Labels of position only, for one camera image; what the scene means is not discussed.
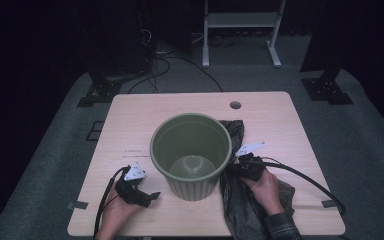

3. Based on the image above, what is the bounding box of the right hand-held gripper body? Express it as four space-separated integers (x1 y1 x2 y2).
233 141 268 183

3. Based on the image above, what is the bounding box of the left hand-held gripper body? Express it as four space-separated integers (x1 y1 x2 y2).
114 161 153 209

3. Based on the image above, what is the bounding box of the green plastic trash bin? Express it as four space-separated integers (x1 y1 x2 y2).
149 112 233 202

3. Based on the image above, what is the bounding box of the black plastic garbage bag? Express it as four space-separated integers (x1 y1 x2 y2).
218 119 296 240

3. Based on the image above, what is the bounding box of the person's left hand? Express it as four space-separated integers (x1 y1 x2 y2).
94 186 143 240

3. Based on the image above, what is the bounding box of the person's right hand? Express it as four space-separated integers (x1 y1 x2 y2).
240 168 283 217

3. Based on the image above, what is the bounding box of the black stand base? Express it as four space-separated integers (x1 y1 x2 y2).
301 66 354 106
76 71 123 108

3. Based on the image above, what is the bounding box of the left hand-held gripper black cable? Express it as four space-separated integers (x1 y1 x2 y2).
93 166 131 238

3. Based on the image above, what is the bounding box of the long black floor cable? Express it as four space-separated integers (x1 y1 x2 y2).
153 55 224 93

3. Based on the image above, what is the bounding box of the looped black floor cable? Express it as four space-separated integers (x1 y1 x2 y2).
127 58 172 94

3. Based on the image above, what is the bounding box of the bundle of floor cables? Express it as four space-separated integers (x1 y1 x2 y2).
209 34 243 48

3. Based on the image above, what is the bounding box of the white metal stand frame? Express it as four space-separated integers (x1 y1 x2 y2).
202 0 287 69

